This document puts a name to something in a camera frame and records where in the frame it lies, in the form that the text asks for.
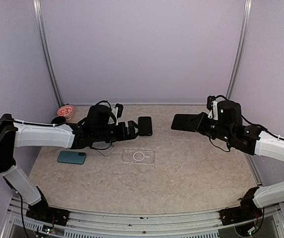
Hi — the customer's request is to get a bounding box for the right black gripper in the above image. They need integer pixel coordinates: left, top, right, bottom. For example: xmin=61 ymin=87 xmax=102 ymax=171
xmin=189 ymin=111 xmax=234 ymax=143

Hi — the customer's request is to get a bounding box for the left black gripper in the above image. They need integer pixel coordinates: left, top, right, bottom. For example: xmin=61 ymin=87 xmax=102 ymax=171
xmin=94 ymin=121 xmax=144 ymax=143

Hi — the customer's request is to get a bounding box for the black phone with silver edge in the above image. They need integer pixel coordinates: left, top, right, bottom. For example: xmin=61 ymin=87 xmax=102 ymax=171
xmin=138 ymin=117 xmax=153 ymax=136

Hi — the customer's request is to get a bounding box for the clear magsafe phone case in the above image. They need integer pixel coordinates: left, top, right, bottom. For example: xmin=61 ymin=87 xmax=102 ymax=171
xmin=121 ymin=148 xmax=155 ymax=164

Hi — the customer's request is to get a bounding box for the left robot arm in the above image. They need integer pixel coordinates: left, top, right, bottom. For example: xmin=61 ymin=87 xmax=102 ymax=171
xmin=0 ymin=104 xmax=139 ymax=221

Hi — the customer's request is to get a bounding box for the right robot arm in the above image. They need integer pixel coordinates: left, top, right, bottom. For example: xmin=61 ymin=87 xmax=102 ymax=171
xmin=184 ymin=96 xmax=284 ymax=220

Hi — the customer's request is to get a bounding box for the frosted clear phone case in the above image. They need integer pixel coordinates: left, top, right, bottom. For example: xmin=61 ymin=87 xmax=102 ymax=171
xmin=98 ymin=145 xmax=115 ymax=156

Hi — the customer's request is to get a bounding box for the teal green phone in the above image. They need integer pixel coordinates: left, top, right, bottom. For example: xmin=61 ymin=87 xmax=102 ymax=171
xmin=57 ymin=151 xmax=86 ymax=165

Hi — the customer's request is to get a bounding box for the red white patterned bowl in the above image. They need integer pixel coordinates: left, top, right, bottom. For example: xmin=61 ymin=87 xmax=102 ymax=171
xmin=57 ymin=105 xmax=74 ymax=119

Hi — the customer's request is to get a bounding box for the black cup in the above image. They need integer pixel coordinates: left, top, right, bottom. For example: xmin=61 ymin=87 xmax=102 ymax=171
xmin=51 ymin=116 xmax=66 ymax=124

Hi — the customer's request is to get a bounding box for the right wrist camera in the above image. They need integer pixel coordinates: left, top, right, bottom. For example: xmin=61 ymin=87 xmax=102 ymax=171
xmin=206 ymin=95 xmax=218 ymax=111

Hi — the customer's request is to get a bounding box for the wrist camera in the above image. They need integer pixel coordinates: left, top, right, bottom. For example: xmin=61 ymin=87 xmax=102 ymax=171
xmin=112 ymin=104 xmax=124 ymax=119
xmin=206 ymin=95 xmax=218 ymax=111

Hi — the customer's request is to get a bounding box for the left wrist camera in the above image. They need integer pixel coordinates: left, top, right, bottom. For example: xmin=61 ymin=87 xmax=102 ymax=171
xmin=112 ymin=104 xmax=124 ymax=119

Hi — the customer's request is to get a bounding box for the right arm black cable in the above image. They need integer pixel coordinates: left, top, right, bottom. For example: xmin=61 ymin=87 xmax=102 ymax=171
xmin=213 ymin=94 xmax=284 ymax=152

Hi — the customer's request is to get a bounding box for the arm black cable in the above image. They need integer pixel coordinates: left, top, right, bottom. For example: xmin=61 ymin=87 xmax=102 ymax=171
xmin=0 ymin=100 xmax=113 ymax=238
xmin=213 ymin=94 xmax=284 ymax=152

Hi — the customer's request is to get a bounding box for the right aluminium frame post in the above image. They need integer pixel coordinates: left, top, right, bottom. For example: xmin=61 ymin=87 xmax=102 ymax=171
xmin=226 ymin=0 xmax=253 ymax=99

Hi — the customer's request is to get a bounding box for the aluminium frame post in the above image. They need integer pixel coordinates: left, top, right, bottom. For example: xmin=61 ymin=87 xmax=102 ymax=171
xmin=226 ymin=0 xmax=253 ymax=99
xmin=33 ymin=0 xmax=64 ymax=107

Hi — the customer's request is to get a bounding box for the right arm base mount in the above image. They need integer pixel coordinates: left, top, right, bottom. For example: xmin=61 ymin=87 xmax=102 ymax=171
xmin=219 ymin=206 xmax=263 ymax=226

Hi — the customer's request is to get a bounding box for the front aluminium rail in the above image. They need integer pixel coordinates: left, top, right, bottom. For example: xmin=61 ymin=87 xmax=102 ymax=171
xmin=0 ymin=195 xmax=284 ymax=238

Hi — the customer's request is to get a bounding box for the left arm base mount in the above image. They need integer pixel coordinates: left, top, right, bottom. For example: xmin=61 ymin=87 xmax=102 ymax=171
xmin=26 ymin=207 xmax=70 ymax=227

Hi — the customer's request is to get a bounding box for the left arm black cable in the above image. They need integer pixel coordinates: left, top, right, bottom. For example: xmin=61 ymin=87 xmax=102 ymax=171
xmin=0 ymin=100 xmax=113 ymax=238

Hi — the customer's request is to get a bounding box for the left aluminium frame post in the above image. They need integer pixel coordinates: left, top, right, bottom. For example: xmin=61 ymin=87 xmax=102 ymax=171
xmin=33 ymin=0 xmax=64 ymax=107

